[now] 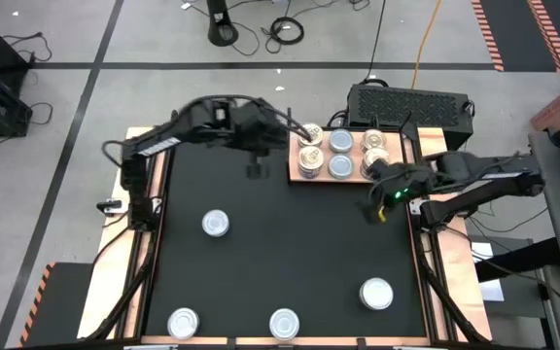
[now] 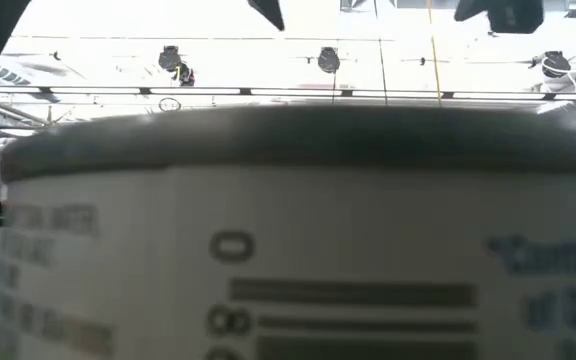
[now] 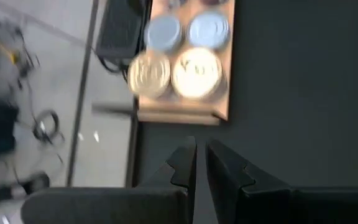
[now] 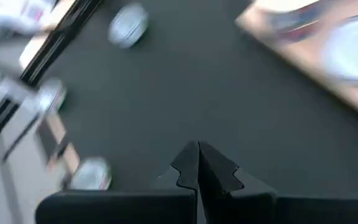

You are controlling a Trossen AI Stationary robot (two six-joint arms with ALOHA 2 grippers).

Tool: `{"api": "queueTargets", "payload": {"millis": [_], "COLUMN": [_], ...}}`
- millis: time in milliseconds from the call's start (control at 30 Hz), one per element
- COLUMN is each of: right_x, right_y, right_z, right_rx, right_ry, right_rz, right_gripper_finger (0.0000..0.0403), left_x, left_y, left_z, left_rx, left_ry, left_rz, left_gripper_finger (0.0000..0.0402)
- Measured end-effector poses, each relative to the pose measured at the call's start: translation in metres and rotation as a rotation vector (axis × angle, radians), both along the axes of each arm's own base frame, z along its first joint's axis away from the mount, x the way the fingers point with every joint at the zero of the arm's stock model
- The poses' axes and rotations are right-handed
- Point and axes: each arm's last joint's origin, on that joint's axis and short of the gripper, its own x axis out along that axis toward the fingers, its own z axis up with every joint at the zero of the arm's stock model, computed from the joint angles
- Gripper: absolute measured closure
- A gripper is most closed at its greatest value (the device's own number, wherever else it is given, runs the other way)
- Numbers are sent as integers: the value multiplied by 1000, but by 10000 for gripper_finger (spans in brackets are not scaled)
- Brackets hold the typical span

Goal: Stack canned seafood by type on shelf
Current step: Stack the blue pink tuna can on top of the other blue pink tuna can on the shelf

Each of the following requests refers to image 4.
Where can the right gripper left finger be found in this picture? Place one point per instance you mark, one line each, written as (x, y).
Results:
(120, 208)

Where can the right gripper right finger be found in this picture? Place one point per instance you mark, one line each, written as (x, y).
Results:
(259, 208)

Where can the wooden shelf board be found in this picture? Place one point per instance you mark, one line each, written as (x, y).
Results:
(291, 59)

